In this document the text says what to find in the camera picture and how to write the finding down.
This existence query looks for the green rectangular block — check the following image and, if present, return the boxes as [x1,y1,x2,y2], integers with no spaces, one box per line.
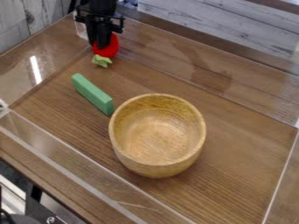
[71,73,115,116]

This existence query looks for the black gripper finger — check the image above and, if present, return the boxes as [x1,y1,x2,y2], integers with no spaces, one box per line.
[86,17,97,45]
[97,23,113,49]

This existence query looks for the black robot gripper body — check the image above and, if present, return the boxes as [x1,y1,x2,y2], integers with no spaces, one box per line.
[75,0,126,33]

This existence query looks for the wooden bowl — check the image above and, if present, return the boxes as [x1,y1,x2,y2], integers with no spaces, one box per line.
[109,94,207,179]

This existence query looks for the clear acrylic tray walls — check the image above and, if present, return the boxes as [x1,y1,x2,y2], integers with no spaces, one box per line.
[0,17,299,224]

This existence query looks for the red plush strawberry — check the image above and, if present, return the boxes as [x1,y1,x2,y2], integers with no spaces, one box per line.
[93,33,119,68]

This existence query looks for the black metal table frame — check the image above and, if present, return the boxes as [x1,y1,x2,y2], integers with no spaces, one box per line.
[0,157,90,224]

